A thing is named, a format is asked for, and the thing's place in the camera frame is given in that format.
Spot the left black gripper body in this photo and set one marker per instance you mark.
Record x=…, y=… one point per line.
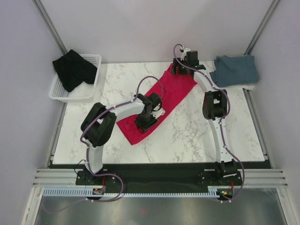
x=144, y=121

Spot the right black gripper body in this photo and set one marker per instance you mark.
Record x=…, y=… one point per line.
x=182, y=69

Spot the red t shirt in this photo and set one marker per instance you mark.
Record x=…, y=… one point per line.
x=175, y=88

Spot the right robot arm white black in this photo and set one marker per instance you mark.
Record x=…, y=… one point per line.
x=215, y=108

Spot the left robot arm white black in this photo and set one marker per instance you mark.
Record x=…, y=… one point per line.
x=98, y=125

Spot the blue folded t shirt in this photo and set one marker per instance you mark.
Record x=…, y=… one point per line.
x=237, y=70

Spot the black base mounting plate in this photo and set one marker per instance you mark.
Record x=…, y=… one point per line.
x=157, y=177

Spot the black t shirt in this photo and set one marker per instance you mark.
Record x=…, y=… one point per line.
x=72, y=70

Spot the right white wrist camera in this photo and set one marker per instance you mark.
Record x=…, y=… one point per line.
x=184, y=52

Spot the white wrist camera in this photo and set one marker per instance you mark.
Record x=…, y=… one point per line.
x=157, y=114
x=184, y=52

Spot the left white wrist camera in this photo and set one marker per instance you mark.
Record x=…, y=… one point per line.
x=157, y=114

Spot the right aluminium corner rail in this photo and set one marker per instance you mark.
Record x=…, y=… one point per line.
x=263, y=24

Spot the aluminium corner rail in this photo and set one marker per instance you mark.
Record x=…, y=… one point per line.
x=263, y=24
x=50, y=26

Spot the light blue cable duct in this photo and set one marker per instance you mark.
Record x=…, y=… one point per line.
x=94, y=191

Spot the left aluminium corner rail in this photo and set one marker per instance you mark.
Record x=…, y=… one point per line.
x=50, y=26

